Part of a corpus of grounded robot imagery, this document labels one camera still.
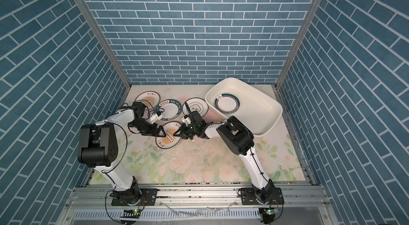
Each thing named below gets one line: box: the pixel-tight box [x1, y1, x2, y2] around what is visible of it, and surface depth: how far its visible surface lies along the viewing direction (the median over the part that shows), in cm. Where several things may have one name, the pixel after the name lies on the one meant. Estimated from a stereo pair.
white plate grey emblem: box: [182, 97, 209, 117], surface depth 111 cm
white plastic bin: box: [205, 77, 283, 138], surface depth 110 cm
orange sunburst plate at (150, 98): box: [134, 90, 161, 111], surface depth 115 cm
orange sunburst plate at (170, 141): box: [155, 121, 183, 150], surface depth 93 cm
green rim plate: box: [155, 99, 183, 121], surface depth 110 cm
